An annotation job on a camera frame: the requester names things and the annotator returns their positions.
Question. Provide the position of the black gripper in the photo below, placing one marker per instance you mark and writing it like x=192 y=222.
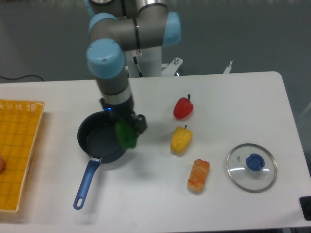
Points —
x=124 y=111

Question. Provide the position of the green bell pepper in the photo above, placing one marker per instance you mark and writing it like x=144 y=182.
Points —
x=126 y=136

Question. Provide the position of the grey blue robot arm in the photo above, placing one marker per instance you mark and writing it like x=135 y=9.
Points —
x=119 y=26

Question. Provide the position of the yellow bell pepper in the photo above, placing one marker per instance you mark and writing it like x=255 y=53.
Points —
x=181 y=139

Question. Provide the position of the red bell pepper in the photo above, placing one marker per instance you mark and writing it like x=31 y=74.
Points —
x=183 y=107

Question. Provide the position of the toasted bread roll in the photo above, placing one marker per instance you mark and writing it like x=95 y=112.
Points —
x=198 y=175

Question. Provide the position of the yellow woven basket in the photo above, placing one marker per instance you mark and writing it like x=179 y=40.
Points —
x=19 y=124

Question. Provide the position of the glass lid blue knob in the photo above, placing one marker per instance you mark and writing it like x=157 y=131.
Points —
x=251 y=167

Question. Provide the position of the orange object in basket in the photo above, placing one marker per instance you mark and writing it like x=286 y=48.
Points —
x=2 y=164

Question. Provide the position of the black device at corner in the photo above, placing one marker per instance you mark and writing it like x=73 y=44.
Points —
x=305 y=203

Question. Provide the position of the dark pot blue handle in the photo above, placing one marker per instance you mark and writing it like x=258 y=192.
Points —
x=97 y=138

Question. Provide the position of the white table bracket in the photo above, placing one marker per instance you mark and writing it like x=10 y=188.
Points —
x=228 y=68

